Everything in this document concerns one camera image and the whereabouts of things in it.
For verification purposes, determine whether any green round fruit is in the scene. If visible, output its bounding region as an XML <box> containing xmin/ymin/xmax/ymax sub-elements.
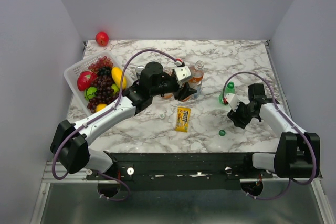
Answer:
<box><xmin>85</xmin><ymin>87</ymin><xmax>97</xmax><ymax>101</ymax></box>

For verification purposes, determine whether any blue silver can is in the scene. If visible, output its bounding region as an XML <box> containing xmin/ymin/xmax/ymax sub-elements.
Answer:
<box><xmin>192</xmin><ymin>81</ymin><xmax>202</xmax><ymax>99</ymax></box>
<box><xmin>135</xmin><ymin>65</ymin><xmax>145</xmax><ymax>80</ymax></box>

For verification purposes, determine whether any green plastic bottle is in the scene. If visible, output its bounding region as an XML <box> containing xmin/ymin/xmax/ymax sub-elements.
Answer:
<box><xmin>218</xmin><ymin>82</ymin><xmax>236</xmax><ymax>105</ymax></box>

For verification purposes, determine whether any orange bottle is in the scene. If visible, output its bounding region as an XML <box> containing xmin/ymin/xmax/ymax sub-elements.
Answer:
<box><xmin>163</xmin><ymin>67</ymin><xmax>173</xmax><ymax>99</ymax></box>
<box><xmin>188</xmin><ymin>60</ymin><xmax>204</xmax><ymax>89</ymax></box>

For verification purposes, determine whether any white plastic fruit basket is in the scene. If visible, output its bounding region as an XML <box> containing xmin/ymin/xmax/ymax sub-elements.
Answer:
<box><xmin>64</xmin><ymin>51</ymin><xmax>133</xmax><ymax>116</ymax></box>

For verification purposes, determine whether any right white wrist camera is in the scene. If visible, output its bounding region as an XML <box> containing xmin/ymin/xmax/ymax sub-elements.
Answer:
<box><xmin>223</xmin><ymin>93</ymin><xmax>240</xmax><ymax>111</ymax></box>

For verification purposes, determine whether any yellow lemon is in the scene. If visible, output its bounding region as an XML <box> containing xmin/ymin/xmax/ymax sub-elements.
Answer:
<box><xmin>95</xmin><ymin>104</ymin><xmax>107</xmax><ymax>112</ymax></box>

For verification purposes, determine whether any yellow mango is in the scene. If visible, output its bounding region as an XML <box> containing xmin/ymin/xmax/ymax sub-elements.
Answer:
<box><xmin>111</xmin><ymin>67</ymin><xmax>128</xmax><ymax>90</ymax></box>

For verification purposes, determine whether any orange bottle front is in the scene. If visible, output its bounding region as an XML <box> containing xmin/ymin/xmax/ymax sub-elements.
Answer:
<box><xmin>188</xmin><ymin>60</ymin><xmax>204</xmax><ymax>89</ymax></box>

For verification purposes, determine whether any red grape bunch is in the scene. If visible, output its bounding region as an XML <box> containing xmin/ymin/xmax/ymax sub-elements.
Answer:
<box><xmin>88</xmin><ymin>56</ymin><xmax>113</xmax><ymax>72</ymax></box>

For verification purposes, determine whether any green apple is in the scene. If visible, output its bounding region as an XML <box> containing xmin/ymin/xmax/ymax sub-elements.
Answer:
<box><xmin>111</xmin><ymin>83</ymin><xmax>120</xmax><ymax>95</ymax></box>

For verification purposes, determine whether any red apple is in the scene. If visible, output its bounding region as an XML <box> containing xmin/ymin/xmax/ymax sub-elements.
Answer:
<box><xmin>95</xmin><ymin>31</ymin><xmax>109</xmax><ymax>47</ymax></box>

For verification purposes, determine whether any orange bottle rear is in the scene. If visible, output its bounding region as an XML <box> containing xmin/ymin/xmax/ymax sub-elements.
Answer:
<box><xmin>163</xmin><ymin>67</ymin><xmax>173</xmax><ymax>99</ymax></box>

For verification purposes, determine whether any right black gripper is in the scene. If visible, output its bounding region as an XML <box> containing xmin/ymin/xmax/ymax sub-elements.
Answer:
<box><xmin>227</xmin><ymin>98</ymin><xmax>257</xmax><ymax>129</ymax></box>

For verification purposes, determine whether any green bottle cap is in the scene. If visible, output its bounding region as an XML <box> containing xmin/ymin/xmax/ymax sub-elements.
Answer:
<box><xmin>219</xmin><ymin>130</ymin><xmax>226</xmax><ymax>136</ymax></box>

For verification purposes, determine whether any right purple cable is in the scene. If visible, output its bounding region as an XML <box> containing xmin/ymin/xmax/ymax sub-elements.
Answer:
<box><xmin>222</xmin><ymin>71</ymin><xmax>320</xmax><ymax>200</ymax></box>

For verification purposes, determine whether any purple grape bunch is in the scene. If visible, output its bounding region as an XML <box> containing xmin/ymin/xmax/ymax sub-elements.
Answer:
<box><xmin>87</xmin><ymin>76</ymin><xmax>119</xmax><ymax>113</ymax></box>

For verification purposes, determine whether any purple cable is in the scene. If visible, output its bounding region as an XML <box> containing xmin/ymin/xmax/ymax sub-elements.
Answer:
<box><xmin>51</xmin><ymin>48</ymin><xmax>184</xmax><ymax>201</ymax></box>
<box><xmin>222</xmin><ymin>71</ymin><xmax>320</xmax><ymax>200</ymax></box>

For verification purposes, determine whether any yellow candy bag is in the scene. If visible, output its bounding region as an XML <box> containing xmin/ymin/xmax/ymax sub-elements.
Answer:
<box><xmin>175</xmin><ymin>107</ymin><xmax>191</xmax><ymax>132</ymax></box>

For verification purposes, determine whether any red dragon fruit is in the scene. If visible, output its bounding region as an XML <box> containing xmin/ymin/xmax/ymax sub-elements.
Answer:
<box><xmin>77</xmin><ymin>70</ymin><xmax>97</xmax><ymax>91</ymax></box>

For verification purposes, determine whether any black grape bunch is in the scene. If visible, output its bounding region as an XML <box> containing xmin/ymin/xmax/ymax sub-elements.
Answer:
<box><xmin>97</xmin><ymin>66</ymin><xmax>112</xmax><ymax>76</ymax></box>

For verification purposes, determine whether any black base frame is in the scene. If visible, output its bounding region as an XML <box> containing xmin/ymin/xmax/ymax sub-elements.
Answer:
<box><xmin>86</xmin><ymin>152</ymin><xmax>274</xmax><ymax>191</ymax></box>

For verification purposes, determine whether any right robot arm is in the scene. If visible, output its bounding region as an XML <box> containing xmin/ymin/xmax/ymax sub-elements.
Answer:
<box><xmin>223</xmin><ymin>83</ymin><xmax>320</xmax><ymax>180</ymax></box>

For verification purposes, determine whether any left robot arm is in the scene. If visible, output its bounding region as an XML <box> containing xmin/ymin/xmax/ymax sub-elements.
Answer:
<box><xmin>50</xmin><ymin>62</ymin><xmax>196</xmax><ymax>179</ymax></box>

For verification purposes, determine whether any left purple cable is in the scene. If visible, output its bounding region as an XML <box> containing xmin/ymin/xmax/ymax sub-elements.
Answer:
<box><xmin>51</xmin><ymin>48</ymin><xmax>184</xmax><ymax>201</ymax></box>

